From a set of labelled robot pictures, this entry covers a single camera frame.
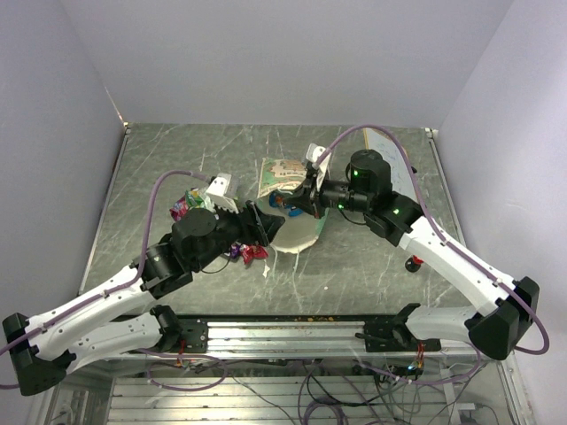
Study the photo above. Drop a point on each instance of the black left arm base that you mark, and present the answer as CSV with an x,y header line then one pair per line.
x,y
190,336

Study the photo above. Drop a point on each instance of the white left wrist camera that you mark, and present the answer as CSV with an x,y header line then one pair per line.
x,y
222,191

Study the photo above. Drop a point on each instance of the blue snack packet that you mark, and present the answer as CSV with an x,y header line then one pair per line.
x,y
276,200

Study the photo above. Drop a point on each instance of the yellow framed whiteboard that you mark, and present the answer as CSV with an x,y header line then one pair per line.
x,y
400,178

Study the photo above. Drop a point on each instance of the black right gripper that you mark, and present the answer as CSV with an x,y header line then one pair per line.
x,y
308,198

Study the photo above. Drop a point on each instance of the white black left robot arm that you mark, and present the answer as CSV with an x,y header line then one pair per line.
x,y
122,314

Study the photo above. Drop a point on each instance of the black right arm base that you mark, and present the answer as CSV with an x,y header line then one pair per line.
x,y
385,334

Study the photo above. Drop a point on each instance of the green patterned paper bag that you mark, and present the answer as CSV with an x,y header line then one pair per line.
x,y
297,233

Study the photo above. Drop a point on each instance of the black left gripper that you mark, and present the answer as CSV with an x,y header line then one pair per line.
x,y
264,227

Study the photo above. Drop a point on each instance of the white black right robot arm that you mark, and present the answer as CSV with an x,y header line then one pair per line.
x,y
501,307

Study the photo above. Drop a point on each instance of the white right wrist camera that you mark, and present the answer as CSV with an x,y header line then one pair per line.
x,y
316,162

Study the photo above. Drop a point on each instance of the aluminium frame rail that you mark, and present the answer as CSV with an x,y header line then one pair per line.
x,y
247,339

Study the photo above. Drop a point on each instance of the purple Fox's berries candy bag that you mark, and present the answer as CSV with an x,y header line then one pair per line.
x,y
178,210

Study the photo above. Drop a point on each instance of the red snack packet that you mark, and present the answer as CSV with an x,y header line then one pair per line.
x,y
249,253

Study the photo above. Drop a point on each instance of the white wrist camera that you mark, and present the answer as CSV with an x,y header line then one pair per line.
x,y
316,162
222,191

